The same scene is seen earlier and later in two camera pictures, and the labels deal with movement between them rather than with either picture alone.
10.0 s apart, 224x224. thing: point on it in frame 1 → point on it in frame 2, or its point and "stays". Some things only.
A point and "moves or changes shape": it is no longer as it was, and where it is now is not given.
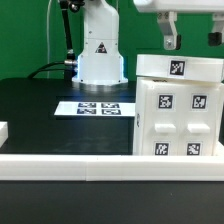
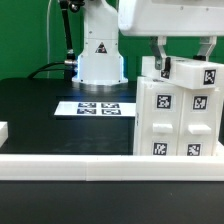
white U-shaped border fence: (110, 167) stays
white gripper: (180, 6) → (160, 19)
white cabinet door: (197, 120) stays
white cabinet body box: (177, 118) stays
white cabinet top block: (196, 68) moves or changes shape
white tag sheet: (96, 108) stays
